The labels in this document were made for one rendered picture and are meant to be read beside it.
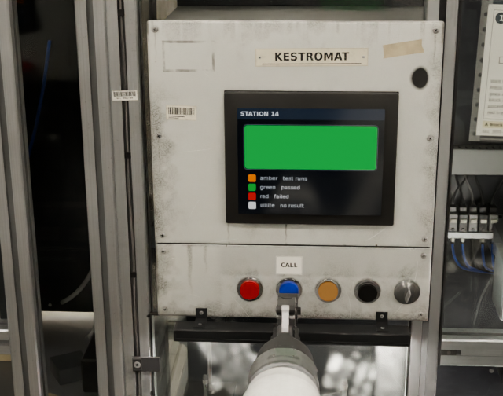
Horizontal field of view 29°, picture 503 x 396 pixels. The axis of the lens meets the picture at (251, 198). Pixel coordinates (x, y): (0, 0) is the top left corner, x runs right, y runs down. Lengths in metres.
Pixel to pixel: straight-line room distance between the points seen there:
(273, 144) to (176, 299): 0.30
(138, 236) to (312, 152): 0.30
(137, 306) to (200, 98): 0.36
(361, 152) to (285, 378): 0.41
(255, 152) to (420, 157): 0.24
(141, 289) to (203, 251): 0.12
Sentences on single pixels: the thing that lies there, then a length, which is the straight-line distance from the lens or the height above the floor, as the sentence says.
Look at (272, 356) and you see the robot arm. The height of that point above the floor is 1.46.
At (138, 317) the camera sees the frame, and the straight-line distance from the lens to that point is 1.58.
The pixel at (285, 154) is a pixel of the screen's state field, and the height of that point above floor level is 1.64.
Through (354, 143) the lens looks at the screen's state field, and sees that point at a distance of 1.42.
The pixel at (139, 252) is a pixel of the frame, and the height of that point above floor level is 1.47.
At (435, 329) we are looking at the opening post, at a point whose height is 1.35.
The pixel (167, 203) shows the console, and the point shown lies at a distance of 1.49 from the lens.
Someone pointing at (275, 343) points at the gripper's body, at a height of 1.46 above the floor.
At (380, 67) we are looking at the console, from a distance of 1.42.
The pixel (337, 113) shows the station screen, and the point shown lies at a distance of 1.41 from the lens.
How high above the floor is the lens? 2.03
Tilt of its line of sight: 18 degrees down
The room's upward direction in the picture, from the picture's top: straight up
